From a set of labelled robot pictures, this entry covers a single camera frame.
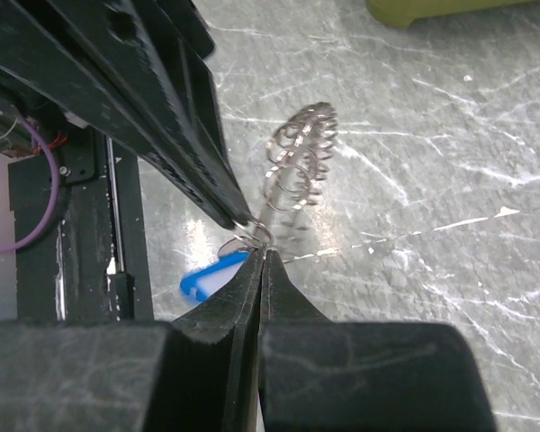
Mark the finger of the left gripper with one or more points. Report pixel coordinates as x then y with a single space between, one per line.
45 75
152 53

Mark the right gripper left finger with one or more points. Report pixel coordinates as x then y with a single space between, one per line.
197 373

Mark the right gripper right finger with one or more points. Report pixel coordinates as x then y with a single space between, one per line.
317 374

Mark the blue tag key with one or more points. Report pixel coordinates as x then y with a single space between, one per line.
201 284

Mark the olive green plastic bin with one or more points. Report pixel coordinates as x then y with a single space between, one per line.
402 13

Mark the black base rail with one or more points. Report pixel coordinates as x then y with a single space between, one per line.
91 262

